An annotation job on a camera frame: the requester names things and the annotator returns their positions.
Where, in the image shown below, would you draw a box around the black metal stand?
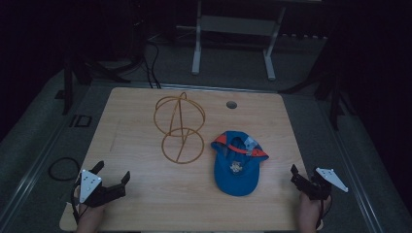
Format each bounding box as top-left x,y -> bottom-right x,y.
277,35 -> 356,132
53,48 -> 132,117

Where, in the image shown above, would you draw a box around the person's right hand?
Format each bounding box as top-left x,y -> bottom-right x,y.
297,191 -> 332,233

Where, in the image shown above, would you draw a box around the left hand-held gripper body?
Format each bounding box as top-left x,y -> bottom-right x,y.
78,169 -> 127,209

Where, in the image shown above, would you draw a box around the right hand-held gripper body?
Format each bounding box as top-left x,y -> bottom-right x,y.
295,167 -> 350,201

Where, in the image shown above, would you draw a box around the blue and orange cap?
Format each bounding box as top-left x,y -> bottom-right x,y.
210,130 -> 270,197

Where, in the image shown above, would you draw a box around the black cable loop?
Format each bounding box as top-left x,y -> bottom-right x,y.
48,156 -> 82,183

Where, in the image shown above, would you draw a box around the black floor bracket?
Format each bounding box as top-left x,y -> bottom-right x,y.
68,114 -> 93,129

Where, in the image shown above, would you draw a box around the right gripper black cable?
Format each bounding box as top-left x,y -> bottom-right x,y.
314,195 -> 332,230

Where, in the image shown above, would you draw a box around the gold wire hat stand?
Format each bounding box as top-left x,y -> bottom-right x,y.
153,91 -> 207,165

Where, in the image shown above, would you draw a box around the white metal table frame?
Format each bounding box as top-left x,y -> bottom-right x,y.
190,0 -> 288,83

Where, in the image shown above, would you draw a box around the person's left hand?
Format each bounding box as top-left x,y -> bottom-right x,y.
73,185 -> 107,233

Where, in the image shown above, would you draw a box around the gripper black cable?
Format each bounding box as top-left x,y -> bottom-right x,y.
314,195 -> 332,230
70,183 -> 84,225

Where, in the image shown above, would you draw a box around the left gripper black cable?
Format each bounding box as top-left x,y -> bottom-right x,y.
70,183 -> 84,225

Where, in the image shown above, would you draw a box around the black floor cables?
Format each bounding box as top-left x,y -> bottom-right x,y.
141,38 -> 162,89

